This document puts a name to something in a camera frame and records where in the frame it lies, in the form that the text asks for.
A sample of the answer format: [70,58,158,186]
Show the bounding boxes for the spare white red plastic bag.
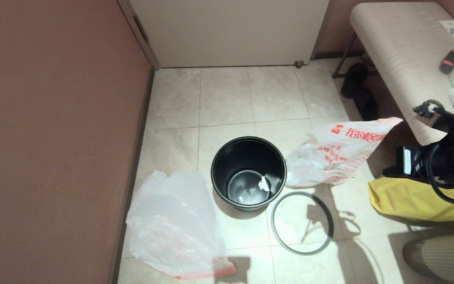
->
[285,117,404,188]

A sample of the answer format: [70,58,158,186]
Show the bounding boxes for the grey bin rim ring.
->
[270,191,335,256]

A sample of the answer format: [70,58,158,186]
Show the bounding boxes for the white and red plastic bag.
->
[126,170,237,282]

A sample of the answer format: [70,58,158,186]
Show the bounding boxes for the yellow fabric bag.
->
[368,176,454,222]

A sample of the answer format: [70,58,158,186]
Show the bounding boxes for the black round trash bin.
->
[210,136,288,212]

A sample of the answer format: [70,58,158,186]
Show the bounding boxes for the grey ribbed round stool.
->
[402,233,454,284]

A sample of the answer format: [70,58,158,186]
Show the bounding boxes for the black and red marker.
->
[439,49,454,75]

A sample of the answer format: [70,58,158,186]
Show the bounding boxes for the light wood bench metal legs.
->
[331,2,454,146]

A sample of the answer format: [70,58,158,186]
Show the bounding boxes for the pale door panel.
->
[128,0,330,68]

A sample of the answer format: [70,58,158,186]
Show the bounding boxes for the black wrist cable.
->
[426,143,454,206]

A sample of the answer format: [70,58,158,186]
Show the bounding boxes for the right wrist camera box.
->
[413,99,448,131]

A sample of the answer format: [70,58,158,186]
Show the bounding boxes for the brown door frame post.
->
[117,0,161,71]
[310,0,335,60]

